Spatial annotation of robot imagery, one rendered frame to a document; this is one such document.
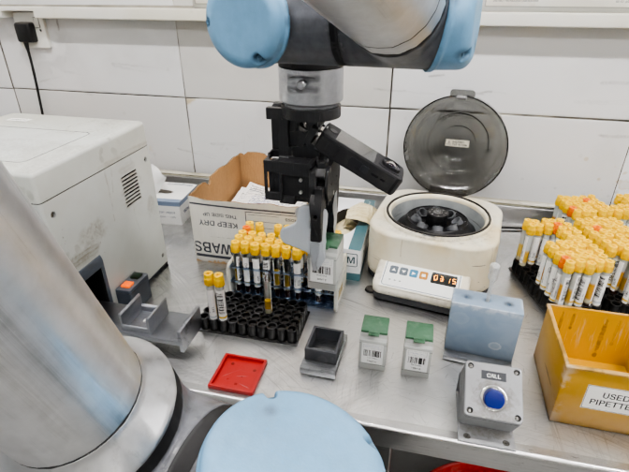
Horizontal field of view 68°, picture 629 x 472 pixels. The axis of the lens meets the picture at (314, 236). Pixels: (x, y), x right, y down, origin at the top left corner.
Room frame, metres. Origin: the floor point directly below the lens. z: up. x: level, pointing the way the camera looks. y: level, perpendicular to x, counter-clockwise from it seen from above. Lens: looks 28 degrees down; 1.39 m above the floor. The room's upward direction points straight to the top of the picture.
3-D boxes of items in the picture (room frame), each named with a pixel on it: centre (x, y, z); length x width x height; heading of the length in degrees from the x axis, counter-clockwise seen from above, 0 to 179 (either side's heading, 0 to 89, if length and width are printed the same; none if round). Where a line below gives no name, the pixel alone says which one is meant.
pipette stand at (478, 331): (0.56, -0.26, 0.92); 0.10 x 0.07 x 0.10; 72
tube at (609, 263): (0.66, -0.49, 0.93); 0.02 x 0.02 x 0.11
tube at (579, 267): (0.66, -0.44, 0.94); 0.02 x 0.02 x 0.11
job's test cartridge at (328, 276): (0.55, -0.02, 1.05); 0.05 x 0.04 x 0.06; 165
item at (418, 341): (0.53, -0.15, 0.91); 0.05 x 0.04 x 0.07; 167
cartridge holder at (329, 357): (0.55, -0.02, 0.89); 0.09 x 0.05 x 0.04; 165
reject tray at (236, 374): (0.51, 0.11, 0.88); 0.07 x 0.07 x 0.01; 77
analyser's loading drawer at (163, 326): (0.60, 0.29, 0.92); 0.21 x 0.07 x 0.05; 77
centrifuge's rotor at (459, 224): (0.83, -0.24, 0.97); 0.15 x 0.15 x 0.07
